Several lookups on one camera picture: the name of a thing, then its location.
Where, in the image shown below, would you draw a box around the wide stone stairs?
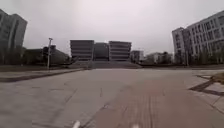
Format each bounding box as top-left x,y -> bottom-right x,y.
69,59 -> 143,70

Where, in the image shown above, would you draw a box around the twin-block grey building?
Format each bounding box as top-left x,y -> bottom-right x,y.
69,39 -> 133,62

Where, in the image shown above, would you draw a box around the grey paved plaza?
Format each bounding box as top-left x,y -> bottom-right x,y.
0,67 -> 224,128

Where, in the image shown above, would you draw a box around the group of distant buildings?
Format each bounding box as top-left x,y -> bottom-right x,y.
130,49 -> 174,65

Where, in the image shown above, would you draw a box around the lamp pole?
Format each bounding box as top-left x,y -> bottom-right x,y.
46,37 -> 54,70

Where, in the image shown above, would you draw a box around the low dark building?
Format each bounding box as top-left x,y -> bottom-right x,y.
21,44 -> 72,66

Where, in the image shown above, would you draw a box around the pale many-windowed building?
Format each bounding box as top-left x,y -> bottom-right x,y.
171,9 -> 224,66

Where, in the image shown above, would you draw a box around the raised kerbed bed with grass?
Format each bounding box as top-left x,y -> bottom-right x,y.
188,72 -> 224,98

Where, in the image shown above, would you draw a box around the tall grey building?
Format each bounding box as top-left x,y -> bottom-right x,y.
0,8 -> 29,66

